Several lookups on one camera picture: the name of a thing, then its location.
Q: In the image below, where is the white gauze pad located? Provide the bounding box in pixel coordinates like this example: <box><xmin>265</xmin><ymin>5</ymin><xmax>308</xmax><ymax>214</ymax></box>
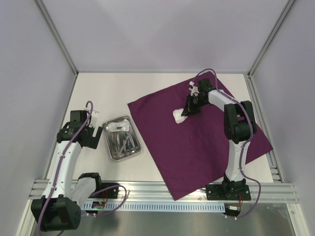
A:
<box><xmin>173</xmin><ymin>108</ymin><xmax>188</xmax><ymax>124</ymax></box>

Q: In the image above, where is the stainless steel tray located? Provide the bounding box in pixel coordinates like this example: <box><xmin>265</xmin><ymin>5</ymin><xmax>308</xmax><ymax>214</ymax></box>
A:
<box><xmin>102</xmin><ymin>115</ymin><xmax>141</xmax><ymax>162</ymax></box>

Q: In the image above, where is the packaged blade pouch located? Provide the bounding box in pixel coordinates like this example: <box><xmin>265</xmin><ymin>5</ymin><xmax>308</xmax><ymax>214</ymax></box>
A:
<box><xmin>107</xmin><ymin>121</ymin><xmax>130</xmax><ymax>132</ymax></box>
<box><xmin>114</xmin><ymin>119</ymin><xmax>130</xmax><ymax>126</ymax></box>

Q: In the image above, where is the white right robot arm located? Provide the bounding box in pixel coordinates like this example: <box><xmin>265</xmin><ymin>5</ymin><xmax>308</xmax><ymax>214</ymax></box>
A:
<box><xmin>173</xmin><ymin>79</ymin><xmax>257</xmax><ymax>199</ymax></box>

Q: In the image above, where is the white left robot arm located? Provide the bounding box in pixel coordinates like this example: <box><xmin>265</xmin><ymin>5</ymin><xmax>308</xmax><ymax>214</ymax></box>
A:
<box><xmin>31</xmin><ymin>108</ymin><xmax>103</xmax><ymax>235</ymax></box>

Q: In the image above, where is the purple cloth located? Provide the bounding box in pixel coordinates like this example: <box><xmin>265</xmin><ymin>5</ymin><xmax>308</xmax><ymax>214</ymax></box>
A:
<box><xmin>127</xmin><ymin>73</ymin><xmax>274</xmax><ymax>201</ymax></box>

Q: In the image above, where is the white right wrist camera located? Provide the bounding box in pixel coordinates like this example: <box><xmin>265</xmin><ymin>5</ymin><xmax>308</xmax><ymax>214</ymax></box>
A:
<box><xmin>189</xmin><ymin>81</ymin><xmax>199</xmax><ymax>97</ymax></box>

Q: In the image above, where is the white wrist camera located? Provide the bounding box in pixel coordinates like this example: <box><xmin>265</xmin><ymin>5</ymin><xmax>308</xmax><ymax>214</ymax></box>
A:
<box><xmin>189</xmin><ymin>81</ymin><xmax>199</xmax><ymax>97</ymax></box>
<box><xmin>86</xmin><ymin>111</ymin><xmax>99</xmax><ymax>128</ymax></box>

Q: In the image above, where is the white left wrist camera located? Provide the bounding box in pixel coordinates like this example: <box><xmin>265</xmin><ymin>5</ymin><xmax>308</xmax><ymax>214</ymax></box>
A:
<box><xmin>86</xmin><ymin>111</ymin><xmax>99</xmax><ymax>128</ymax></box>

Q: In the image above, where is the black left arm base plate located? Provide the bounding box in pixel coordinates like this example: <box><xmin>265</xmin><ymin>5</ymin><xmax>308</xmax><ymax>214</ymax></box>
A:
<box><xmin>89</xmin><ymin>182</ymin><xmax>126</xmax><ymax>200</ymax></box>

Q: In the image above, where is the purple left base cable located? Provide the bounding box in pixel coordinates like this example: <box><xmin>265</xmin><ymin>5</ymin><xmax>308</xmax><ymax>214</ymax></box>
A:
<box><xmin>81</xmin><ymin>185</ymin><xmax>131</xmax><ymax>218</ymax></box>

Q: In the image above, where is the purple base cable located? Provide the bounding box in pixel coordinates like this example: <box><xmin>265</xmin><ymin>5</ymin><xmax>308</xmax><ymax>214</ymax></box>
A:
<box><xmin>81</xmin><ymin>185</ymin><xmax>131</xmax><ymax>218</ymax></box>
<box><xmin>222</xmin><ymin>181</ymin><xmax>262</xmax><ymax>221</ymax></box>

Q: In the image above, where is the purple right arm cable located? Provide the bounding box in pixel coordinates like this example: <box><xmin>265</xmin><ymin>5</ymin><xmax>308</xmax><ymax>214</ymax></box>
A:
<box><xmin>190</xmin><ymin>68</ymin><xmax>261</xmax><ymax>190</ymax></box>

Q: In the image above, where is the white slotted cable duct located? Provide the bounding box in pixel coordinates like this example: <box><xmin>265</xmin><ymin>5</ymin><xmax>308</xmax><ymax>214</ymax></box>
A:
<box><xmin>81</xmin><ymin>201</ymin><xmax>225</xmax><ymax>213</ymax></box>

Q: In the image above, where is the aluminium front rail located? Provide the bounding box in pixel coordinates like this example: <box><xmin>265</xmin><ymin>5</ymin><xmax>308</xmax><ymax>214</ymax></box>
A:
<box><xmin>29</xmin><ymin>180</ymin><xmax>299</xmax><ymax>204</ymax></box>

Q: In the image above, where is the aluminium rail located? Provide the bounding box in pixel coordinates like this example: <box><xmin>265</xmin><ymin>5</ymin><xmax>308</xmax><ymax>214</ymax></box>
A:
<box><xmin>29</xmin><ymin>180</ymin><xmax>299</xmax><ymax>204</ymax></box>
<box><xmin>246</xmin><ymin>72</ymin><xmax>306</xmax><ymax>236</ymax></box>

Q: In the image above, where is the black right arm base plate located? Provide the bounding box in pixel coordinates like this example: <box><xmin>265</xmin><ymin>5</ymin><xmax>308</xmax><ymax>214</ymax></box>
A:
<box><xmin>205</xmin><ymin>179</ymin><xmax>252</xmax><ymax>201</ymax></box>

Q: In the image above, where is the aluminium left frame post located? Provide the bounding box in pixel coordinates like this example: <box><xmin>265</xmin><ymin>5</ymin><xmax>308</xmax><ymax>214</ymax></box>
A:
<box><xmin>33</xmin><ymin>0</ymin><xmax>78</xmax><ymax>78</ymax></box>

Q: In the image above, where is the aluminium frame post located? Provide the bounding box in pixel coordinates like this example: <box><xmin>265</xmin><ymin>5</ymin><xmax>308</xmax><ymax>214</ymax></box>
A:
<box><xmin>247</xmin><ymin>0</ymin><xmax>298</xmax><ymax>78</ymax></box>
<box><xmin>33</xmin><ymin>0</ymin><xmax>78</xmax><ymax>78</ymax></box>

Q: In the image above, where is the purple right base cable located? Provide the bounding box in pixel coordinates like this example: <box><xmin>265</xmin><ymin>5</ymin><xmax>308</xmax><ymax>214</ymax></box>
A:
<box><xmin>222</xmin><ymin>181</ymin><xmax>262</xmax><ymax>221</ymax></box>

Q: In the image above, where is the aluminium right side rail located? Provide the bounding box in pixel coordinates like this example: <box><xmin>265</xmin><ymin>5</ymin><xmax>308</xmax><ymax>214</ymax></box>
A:
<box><xmin>246</xmin><ymin>72</ymin><xmax>306</xmax><ymax>236</ymax></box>

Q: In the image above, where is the aluminium right frame post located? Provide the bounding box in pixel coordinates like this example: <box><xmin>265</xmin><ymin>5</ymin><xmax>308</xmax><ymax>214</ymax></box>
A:
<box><xmin>247</xmin><ymin>0</ymin><xmax>298</xmax><ymax>78</ymax></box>

